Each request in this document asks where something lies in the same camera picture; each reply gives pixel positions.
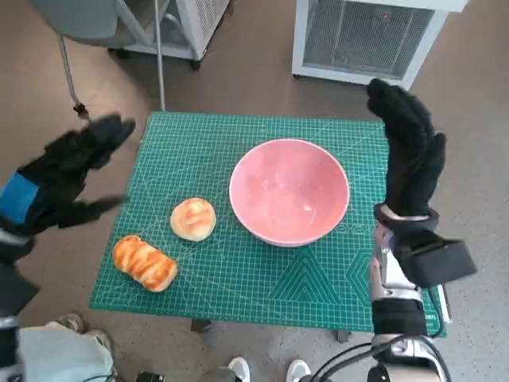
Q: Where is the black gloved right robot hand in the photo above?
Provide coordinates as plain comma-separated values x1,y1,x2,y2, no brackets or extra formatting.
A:
365,78,449,219

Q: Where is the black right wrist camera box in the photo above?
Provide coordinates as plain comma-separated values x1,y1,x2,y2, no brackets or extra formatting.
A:
395,228,478,287

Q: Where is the green cutting mat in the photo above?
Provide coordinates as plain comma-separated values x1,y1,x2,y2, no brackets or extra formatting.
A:
89,111,450,333

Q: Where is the grey chair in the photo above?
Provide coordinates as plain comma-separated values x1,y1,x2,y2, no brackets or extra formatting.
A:
29,0,136,116

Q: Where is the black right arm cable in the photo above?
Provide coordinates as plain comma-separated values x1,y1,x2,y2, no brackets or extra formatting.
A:
313,341,383,382

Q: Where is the grey metal pole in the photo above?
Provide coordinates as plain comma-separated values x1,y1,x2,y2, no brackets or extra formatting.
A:
153,0,167,112

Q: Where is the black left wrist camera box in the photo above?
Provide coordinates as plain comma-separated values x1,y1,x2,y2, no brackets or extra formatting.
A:
0,262,41,319

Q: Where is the white shoe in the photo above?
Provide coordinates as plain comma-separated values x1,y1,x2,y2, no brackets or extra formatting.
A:
227,357,251,382
286,359,312,382

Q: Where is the long striped toy bread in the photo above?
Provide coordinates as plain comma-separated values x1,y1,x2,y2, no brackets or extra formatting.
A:
112,234,179,294

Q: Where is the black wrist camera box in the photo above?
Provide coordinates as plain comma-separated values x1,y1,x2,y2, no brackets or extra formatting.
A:
395,228,478,287
0,262,41,319

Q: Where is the round toy bread bun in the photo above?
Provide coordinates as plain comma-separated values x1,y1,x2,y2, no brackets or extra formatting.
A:
169,197,218,242

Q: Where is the white wheeled cabinet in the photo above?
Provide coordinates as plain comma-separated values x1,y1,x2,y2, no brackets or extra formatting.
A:
107,0,231,72

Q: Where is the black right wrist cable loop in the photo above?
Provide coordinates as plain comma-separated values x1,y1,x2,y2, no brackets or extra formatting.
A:
427,284,449,339

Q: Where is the pink bowl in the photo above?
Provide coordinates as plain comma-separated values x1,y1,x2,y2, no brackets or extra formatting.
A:
228,138,351,248

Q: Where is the large white mesh cabinet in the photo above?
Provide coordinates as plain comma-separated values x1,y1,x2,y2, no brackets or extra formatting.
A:
291,0,470,92

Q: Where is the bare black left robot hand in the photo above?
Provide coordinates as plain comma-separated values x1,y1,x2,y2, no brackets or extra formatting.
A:
0,115,136,240

